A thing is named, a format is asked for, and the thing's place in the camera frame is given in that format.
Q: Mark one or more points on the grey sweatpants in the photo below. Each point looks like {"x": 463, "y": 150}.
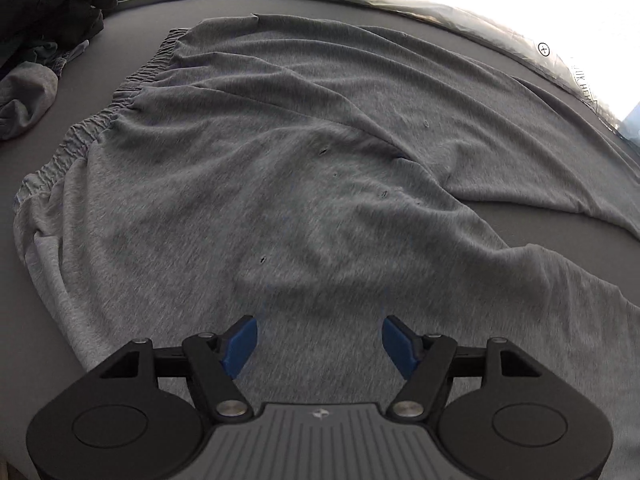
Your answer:
{"x": 321, "y": 176}

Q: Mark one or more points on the dark grey garment on pile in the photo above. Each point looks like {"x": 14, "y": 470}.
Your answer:
{"x": 56, "y": 25}

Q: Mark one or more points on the light grey garment in pile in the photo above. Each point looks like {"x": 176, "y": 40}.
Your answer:
{"x": 30, "y": 88}

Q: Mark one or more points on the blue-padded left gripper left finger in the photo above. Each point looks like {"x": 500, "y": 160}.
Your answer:
{"x": 213, "y": 361}

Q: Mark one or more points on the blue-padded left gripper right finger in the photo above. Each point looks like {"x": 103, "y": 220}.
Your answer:
{"x": 424, "y": 362}

